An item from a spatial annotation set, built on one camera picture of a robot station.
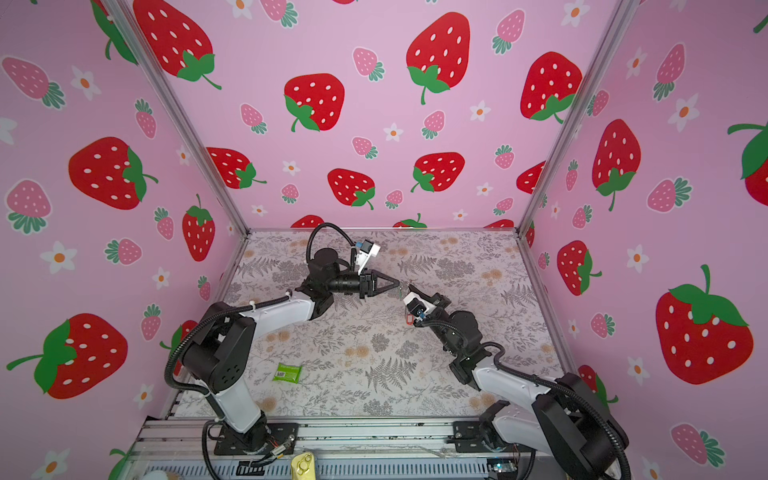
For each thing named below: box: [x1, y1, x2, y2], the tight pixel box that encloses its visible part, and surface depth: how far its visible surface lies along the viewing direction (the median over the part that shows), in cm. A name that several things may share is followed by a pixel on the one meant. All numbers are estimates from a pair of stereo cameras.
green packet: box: [272, 362, 303, 384], surface depth 85 cm
